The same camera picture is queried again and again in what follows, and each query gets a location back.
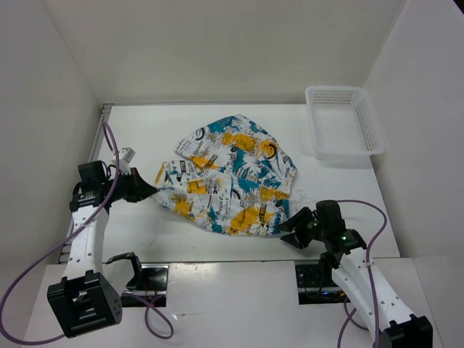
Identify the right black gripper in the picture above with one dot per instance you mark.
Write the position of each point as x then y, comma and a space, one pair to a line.
302, 214

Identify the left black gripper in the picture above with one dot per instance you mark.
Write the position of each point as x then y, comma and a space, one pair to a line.
140, 189

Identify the colourful printed shorts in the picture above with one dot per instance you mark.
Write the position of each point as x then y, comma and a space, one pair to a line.
232, 177

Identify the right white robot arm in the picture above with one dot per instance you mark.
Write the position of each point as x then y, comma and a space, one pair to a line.
348, 263

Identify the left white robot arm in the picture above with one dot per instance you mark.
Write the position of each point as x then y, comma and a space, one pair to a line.
84, 300

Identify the white perforated plastic basket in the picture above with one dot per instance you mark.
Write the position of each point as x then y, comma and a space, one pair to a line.
344, 122

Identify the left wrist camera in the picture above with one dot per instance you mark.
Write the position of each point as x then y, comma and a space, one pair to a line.
125, 156

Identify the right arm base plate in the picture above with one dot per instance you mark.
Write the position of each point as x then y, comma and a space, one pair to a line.
314, 288

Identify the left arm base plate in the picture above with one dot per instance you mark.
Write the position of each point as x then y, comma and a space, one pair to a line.
152, 285

